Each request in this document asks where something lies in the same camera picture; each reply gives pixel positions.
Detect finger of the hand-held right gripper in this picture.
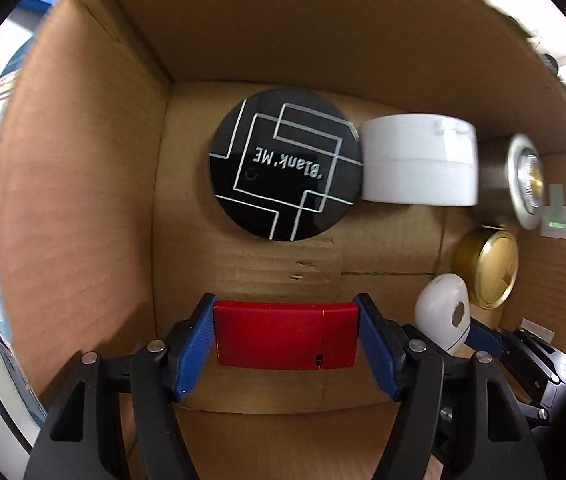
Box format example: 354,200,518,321
464,321,526,361

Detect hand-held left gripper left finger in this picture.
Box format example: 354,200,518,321
23,293,217,480

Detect gold round tin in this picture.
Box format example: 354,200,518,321
452,226,519,310

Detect brown cardboard box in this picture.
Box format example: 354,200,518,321
0,0,566,480

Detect silver round tin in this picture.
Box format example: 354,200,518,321
472,133,544,231

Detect red case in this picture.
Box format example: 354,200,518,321
213,301,362,371

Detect black round tin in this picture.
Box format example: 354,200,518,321
208,88,365,242

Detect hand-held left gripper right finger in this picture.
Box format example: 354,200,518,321
354,293,547,480

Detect white oval case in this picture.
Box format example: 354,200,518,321
414,273,471,356

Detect white round jar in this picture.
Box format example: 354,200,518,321
360,113,479,207

